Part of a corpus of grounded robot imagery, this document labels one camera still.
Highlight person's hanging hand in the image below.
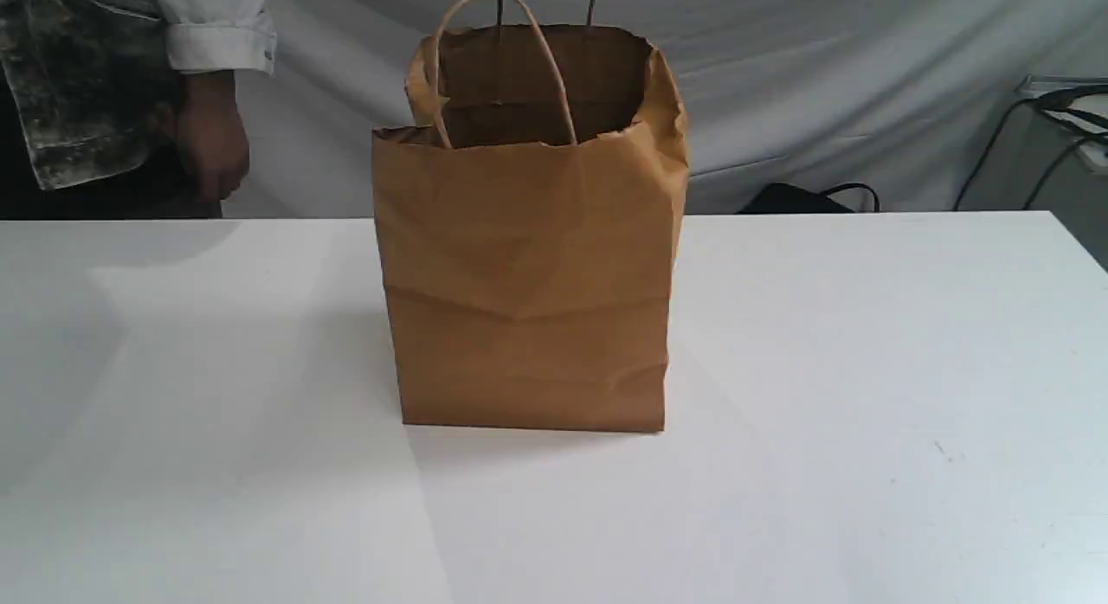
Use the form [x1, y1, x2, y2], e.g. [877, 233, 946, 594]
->
[175, 69, 252, 202]

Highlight brown paper bag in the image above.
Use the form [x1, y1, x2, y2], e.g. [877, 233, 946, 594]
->
[372, 0, 690, 434]

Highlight camouflage jacket person torso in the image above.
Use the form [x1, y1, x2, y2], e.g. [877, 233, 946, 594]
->
[1, 0, 222, 219]

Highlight white shirt sleeve forearm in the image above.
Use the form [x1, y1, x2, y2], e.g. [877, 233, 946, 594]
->
[156, 0, 277, 74]

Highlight black cables at right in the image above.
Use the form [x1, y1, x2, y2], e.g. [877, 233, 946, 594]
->
[952, 72, 1108, 211]

